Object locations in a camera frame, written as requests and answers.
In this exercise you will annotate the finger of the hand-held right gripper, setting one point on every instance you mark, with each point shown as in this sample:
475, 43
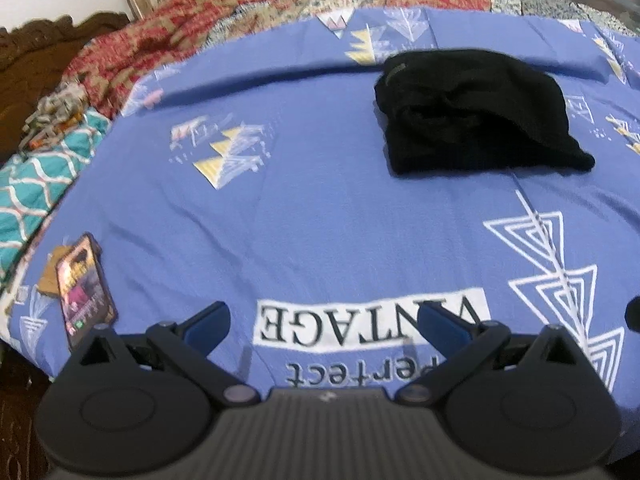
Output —
634, 315

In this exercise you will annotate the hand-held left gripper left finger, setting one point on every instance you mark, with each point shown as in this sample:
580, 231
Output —
210, 323

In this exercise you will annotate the smartphone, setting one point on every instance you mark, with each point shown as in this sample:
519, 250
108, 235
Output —
82, 290

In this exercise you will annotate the crumpled patterned cloth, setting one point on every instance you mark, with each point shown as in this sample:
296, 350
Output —
55, 112

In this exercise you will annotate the black pants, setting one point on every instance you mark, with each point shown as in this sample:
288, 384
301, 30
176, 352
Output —
470, 120

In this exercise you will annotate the red patchwork quilt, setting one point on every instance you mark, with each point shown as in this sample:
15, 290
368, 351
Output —
150, 45

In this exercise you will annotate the brown card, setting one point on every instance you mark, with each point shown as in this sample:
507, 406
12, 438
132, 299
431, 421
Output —
49, 275

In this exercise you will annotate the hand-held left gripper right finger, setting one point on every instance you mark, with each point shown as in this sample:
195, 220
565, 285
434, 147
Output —
442, 325

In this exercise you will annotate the carved wooden headboard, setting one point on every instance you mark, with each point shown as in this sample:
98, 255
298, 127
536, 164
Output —
35, 65

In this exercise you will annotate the blue printed bedsheet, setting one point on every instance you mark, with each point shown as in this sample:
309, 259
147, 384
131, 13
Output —
310, 200

